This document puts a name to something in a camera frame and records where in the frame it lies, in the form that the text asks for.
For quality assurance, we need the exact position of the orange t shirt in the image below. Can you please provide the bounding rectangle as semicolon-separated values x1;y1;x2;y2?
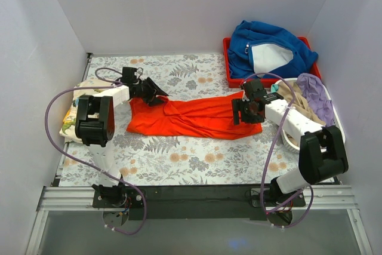
127;92;263;140

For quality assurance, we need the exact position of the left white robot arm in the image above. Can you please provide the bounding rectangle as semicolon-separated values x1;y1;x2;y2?
75;67;168;209

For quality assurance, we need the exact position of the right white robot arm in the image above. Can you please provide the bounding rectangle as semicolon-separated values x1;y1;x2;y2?
232;79;349;206

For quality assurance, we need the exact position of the beige garment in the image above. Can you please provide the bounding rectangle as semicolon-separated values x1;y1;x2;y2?
277;81;326;126

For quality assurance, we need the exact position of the white laundry basket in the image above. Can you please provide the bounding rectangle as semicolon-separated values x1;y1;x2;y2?
270;78;346;153

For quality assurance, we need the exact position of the blue zip jacket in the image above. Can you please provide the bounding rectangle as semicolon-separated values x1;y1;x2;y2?
227;20;319;79

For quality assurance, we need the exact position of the floral tablecloth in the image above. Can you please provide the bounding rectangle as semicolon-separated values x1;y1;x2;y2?
58;54;335;186

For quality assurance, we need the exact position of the purple garment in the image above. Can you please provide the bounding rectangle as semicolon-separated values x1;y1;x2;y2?
296;73;335;126

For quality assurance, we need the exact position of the dinosaur print folded cloth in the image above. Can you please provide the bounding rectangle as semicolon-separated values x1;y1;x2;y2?
59;79;112;144

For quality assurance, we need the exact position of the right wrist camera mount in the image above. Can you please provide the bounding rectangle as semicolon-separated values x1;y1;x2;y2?
241;82;249;102

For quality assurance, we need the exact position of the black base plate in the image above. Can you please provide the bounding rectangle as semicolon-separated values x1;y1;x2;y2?
92;185;307;222

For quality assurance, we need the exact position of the aluminium frame rail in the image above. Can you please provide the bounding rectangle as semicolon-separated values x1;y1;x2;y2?
26;185;372;254

